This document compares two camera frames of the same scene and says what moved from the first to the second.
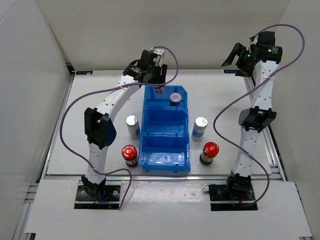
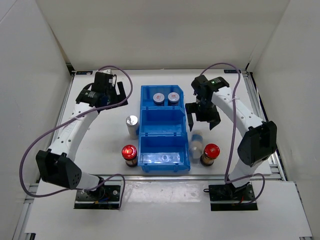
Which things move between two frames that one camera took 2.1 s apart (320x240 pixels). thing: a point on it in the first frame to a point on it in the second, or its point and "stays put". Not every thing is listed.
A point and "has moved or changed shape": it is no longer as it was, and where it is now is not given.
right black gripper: (240, 51) to (213, 118)
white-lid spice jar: (175, 99) stays put
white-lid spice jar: (159, 89) to (158, 99)
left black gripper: (163, 71) to (121, 96)
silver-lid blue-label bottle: (200, 125) has moved or changed shape
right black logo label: (231, 71) stays put
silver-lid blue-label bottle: (133, 125) stays put
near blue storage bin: (164, 152) stays put
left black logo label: (84, 72) stays put
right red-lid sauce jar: (210, 149) stays put
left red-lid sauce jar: (129, 152) stays put
